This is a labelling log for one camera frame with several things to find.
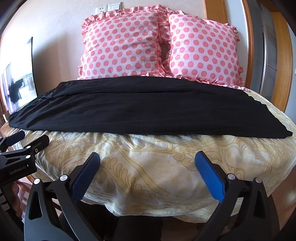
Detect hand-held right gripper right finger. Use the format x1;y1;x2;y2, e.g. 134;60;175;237
195;151;281;241

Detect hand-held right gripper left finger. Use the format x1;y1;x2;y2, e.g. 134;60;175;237
24;152;102;241

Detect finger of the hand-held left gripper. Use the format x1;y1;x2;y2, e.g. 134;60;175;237
0;130;26;151
0;134;50;161

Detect black pants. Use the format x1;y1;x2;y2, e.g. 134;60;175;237
8;77;294;139

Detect flat screen television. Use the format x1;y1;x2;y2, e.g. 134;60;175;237
1;37;38;114

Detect yellow patterned bedspread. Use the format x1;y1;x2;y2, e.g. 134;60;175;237
0;86;296;223

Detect pink polka dot pillow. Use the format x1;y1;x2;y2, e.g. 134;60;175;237
77;7;173;80
159;9;245;87

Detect grey door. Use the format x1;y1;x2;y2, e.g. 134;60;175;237
258;0;292;102

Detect white wall switch panel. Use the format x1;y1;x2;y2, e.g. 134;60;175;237
105;2;122;11

